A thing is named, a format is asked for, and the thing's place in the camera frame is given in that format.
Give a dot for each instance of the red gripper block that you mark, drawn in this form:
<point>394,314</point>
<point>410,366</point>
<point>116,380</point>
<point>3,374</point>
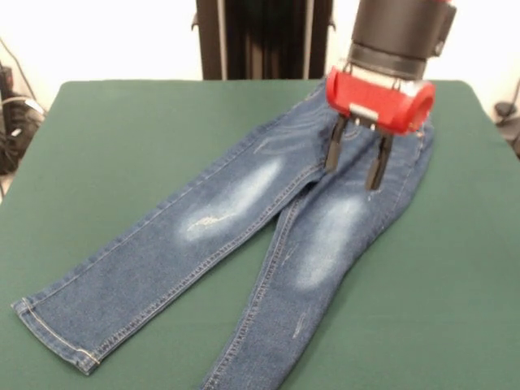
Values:
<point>373,101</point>

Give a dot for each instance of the blue denim jeans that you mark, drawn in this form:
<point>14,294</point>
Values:
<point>243,243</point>

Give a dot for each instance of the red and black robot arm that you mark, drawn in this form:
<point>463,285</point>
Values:
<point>398,36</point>

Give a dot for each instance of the black metal column stand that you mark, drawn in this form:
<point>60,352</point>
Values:
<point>264,40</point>

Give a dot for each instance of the black round plug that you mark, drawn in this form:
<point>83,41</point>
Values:
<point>503,109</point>

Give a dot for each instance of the dark green table cloth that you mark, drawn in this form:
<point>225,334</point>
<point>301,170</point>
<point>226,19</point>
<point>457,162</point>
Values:
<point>122,162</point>

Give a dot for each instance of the black upright power strip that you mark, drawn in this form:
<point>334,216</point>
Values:
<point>6,81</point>

